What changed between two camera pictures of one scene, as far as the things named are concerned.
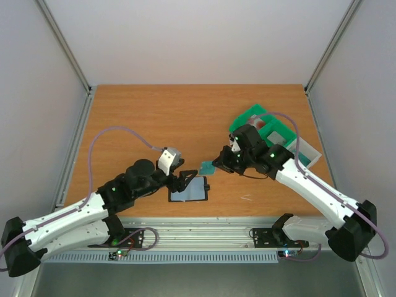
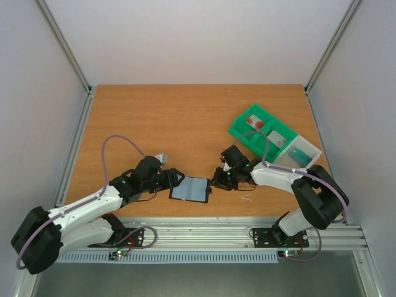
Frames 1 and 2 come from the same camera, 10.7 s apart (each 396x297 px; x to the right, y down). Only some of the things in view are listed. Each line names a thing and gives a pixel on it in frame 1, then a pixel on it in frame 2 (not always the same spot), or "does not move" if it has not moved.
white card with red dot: (257, 122) does not move
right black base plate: (263, 238) does not move
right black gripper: (227, 159) -> (224, 179)
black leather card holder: (197, 190) does not move
